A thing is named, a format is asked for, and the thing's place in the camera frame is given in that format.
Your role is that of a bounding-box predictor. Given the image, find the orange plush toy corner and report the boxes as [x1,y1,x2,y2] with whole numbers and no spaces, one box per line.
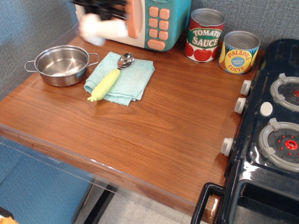
[0,217,18,224]

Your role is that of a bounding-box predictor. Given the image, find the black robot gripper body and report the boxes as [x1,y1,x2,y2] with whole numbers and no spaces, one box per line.
[71,0,128,20]

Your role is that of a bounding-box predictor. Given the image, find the dark blue toy stove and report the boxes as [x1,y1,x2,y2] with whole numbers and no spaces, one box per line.
[192,39,299,224]

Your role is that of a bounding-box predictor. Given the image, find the teal toy microwave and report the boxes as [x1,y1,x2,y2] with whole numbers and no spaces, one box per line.
[75,0,191,52]

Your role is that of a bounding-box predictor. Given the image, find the light blue folded cloth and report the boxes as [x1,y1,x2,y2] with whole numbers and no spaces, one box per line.
[84,52,155,106]

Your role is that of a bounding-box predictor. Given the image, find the white stove knob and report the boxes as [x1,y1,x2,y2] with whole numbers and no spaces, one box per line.
[241,80,252,96]
[221,138,234,157]
[234,98,246,114]

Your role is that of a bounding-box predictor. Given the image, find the pineapple slices can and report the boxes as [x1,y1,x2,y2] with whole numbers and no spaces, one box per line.
[219,30,261,74]

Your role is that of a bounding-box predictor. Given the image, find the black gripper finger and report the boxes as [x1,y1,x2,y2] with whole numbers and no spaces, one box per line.
[99,8,116,21]
[84,5,100,15]

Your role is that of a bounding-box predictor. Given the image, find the white stove knob middle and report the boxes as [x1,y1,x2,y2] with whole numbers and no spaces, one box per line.
[234,98,246,114]

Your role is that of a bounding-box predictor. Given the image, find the yellow handled metal spoon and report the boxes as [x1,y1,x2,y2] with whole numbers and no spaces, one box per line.
[87,53,135,102]

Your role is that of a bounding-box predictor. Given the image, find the silver metal pot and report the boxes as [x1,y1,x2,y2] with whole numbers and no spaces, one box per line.
[24,45,100,87]

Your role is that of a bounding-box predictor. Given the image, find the tomato sauce can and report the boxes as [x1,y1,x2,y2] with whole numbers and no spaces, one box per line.
[185,8,226,63]

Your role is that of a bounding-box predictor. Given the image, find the plush white brown mushroom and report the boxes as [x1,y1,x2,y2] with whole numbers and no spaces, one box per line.
[78,14,128,46]

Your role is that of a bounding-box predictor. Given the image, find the white stove knob upper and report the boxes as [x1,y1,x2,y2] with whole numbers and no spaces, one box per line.
[241,80,252,96]

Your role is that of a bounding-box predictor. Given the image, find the white stove knob lower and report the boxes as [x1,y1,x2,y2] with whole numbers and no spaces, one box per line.
[221,138,234,157]

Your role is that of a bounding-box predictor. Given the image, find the black table leg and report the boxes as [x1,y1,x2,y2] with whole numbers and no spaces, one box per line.
[84,185,117,224]

